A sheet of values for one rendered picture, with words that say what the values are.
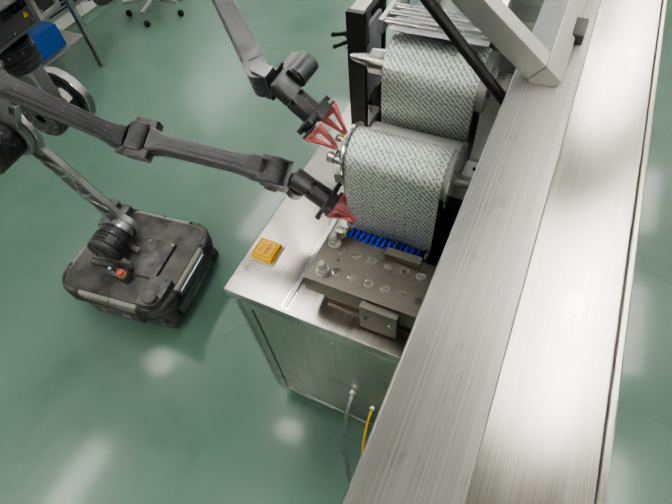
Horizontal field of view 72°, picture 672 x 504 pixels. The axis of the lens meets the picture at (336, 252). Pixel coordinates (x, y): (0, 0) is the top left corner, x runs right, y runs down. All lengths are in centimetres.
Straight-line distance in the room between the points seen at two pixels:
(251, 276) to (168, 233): 116
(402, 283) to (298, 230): 43
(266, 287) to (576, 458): 94
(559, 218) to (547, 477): 39
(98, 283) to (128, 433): 71
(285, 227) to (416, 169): 56
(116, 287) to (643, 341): 245
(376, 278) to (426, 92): 47
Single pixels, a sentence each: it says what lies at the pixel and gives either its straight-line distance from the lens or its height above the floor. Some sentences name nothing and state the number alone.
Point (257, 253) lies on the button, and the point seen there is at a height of 92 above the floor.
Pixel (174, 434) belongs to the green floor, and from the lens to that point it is 226.
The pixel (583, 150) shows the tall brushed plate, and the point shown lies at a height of 144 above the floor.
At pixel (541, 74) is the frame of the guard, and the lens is 68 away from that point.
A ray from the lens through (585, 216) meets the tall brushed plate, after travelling 84.
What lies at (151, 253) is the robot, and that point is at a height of 26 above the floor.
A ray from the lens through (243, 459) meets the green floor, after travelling 214.
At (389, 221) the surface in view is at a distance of 119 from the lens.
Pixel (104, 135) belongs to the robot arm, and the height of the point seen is 126.
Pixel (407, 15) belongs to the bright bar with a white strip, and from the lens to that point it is 124.
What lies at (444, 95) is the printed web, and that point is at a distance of 119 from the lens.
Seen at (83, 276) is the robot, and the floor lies 24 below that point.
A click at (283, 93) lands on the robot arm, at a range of 113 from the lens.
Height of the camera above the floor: 203
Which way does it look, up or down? 55 degrees down
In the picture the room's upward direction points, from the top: 7 degrees counter-clockwise
